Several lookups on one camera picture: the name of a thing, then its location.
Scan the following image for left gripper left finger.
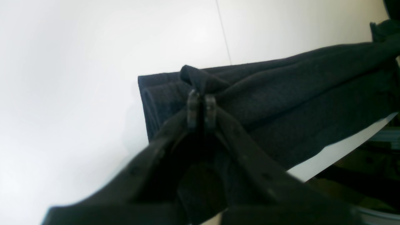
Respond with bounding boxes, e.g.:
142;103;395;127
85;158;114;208
43;91;200;225

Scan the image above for dark grey T-shirt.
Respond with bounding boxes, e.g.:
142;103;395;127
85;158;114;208
138;20;400;225

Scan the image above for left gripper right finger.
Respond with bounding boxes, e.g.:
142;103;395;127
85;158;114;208
205;95;363;225

